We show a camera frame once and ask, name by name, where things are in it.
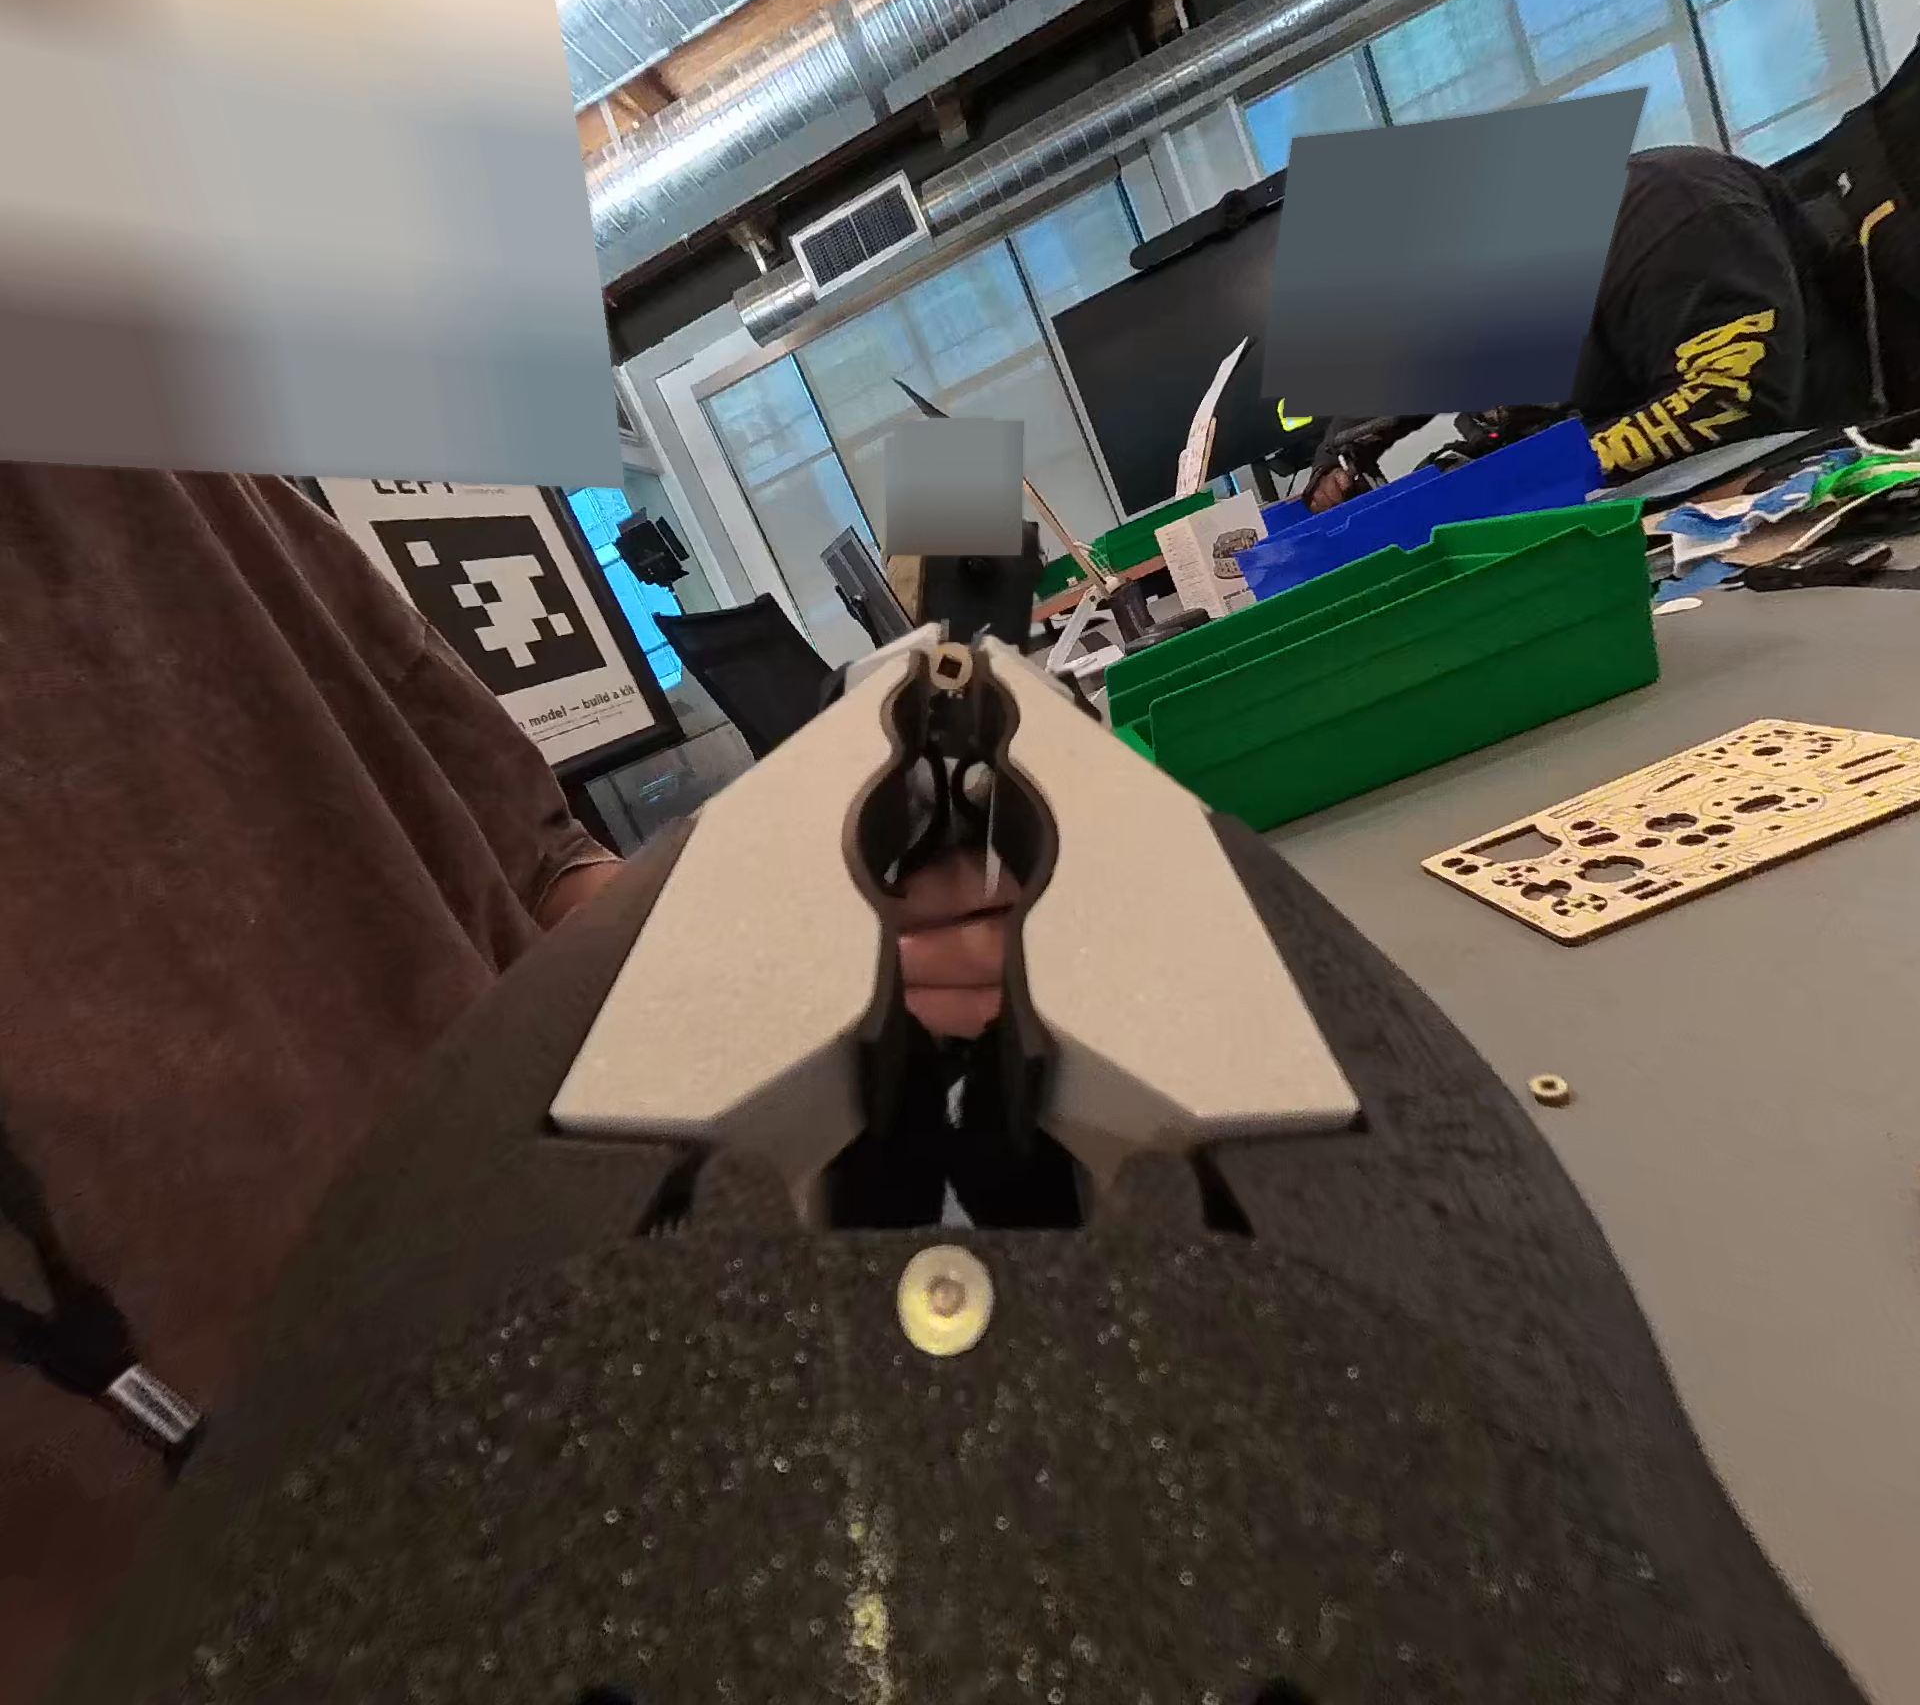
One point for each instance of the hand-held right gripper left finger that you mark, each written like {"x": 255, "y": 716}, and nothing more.
{"x": 720, "y": 985}

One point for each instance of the framed tag poster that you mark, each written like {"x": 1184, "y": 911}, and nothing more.
{"x": 494, "y": 595}

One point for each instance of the blue plastic bin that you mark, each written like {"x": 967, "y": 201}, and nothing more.
{"x": 1350, "y": 544}

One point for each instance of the wooden parts sheet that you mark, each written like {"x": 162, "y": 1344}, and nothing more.
{"x": 1478, "y": 860}

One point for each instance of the white vent grille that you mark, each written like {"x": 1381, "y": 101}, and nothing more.
{"x": 858, "y": 233}

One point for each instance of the green plastic bin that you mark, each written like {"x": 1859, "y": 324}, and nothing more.
{"x": 1394, "y": 685}

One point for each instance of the white printed carton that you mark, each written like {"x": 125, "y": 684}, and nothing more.
{"x": 1209, "y": 557}

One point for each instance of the small square-hole wooden part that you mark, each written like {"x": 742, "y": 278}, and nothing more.
{"x": 940, "y": 667}

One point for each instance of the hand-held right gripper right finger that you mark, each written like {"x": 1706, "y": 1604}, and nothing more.
{"x": 1184, "y": 985}

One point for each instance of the wooden stick model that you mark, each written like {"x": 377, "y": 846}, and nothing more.
{"x": 1102, "y": 604}

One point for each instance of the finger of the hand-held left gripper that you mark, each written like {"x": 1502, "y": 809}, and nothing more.
{"x": 863, "y": 672}

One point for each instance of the blue white cloth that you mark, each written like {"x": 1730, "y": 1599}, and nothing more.
{"x": 1725, "y": 528}

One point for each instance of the person's left hand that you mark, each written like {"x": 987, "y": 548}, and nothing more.
{"x": 952, "y": 956}

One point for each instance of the black computer monitor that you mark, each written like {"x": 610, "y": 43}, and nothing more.
{"x": 1140, "y": 386}

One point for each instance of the black office chair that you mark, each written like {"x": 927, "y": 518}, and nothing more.
{"x": 750, "y": 685}

